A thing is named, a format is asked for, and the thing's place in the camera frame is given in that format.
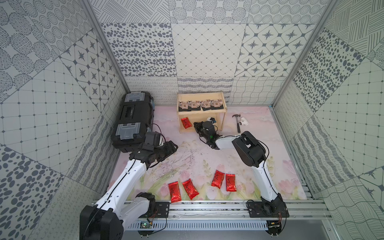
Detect red tea bag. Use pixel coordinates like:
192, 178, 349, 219
168, 182, 182, 203
183, 179, 199, 200
181, 117, 192, 129
211, 170, 225, 189
226, 174, 237, 192

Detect black tea bag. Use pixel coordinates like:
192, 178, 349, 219
178, 102, 190, 112
188, 101, 201, 111
200, 100, 213, 111
211, 99, 224, 110

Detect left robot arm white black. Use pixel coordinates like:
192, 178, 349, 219
79, 132, 178, 240

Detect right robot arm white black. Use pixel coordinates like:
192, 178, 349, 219
194, 121, 284, 215

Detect light wooden shelf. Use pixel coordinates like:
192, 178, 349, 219
177, 92, 228, 133

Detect white pipe fitting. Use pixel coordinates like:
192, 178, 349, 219
239, 117, 249, 126

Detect black plastic toolbox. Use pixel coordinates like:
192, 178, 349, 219
111, 92, 155, 153

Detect left green circuit board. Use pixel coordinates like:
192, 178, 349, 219
140, 221, 152, 229

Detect right black circuit board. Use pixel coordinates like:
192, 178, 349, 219
266, 221, 283, 236

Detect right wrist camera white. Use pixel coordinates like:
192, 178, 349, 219
207, 118, 217, 124

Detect black handled hammer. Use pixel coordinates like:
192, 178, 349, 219
232, 114, 241, 133

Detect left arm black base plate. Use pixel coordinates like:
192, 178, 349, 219
140, 202, 171, 219

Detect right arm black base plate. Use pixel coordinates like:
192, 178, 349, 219
246, 200, 290, 218

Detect aluminium mounting rail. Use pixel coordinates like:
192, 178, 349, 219
150, 200, 332, 221

